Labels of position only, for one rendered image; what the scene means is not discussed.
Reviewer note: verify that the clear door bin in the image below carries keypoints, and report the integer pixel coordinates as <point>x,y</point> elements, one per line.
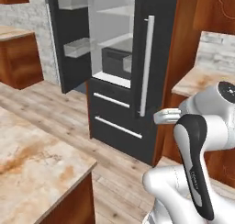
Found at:
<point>78,47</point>
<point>73,1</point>

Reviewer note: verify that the black fridge drawer front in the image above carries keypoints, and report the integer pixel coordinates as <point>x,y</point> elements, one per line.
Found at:
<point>122,139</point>
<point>107,91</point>

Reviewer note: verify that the tall wooden cabinet panel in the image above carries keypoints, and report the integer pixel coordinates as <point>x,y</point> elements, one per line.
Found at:
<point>183,35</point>

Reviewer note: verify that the closed black fridge door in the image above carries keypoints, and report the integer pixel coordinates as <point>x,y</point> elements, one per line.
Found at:
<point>162,50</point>

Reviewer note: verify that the glass fridge shelf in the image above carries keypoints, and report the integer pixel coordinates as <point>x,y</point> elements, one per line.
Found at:
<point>117,11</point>
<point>117,41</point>

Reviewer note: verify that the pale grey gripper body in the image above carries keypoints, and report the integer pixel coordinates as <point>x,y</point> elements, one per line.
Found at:
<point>166,116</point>

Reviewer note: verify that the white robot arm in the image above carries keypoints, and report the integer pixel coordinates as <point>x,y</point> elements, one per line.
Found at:
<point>189,148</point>

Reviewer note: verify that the open black fridge door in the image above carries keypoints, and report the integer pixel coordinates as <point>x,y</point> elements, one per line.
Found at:
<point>72,22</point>

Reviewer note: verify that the black fridge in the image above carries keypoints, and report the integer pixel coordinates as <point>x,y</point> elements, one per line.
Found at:
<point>122,90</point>

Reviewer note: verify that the black crisper box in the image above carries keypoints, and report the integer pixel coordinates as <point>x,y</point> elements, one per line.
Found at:
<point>114,64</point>

